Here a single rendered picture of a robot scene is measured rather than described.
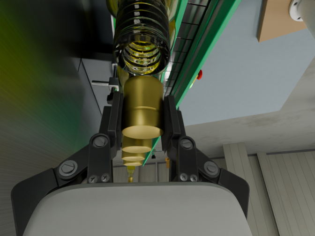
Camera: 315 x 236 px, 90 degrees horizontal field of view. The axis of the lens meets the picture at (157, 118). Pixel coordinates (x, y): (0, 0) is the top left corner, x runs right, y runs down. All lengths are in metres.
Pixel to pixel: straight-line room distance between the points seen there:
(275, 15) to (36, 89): 0.58
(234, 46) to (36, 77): 0.59
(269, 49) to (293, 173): 7.02
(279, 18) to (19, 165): 0.65
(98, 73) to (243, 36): 0.48
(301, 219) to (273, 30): 7.21
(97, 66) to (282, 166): 7.38
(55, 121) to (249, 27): 0.58
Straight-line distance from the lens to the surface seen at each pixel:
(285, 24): 0.65
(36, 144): 0.25
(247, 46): 0.69
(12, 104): 0.21
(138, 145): 0.17
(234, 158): 5.19
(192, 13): 0.39
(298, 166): 7.70
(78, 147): 0.49
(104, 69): 0.50
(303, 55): 0.85
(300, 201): 7.60
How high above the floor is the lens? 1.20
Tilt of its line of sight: 24 degrees down
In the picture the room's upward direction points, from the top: 179 degrees clockwise
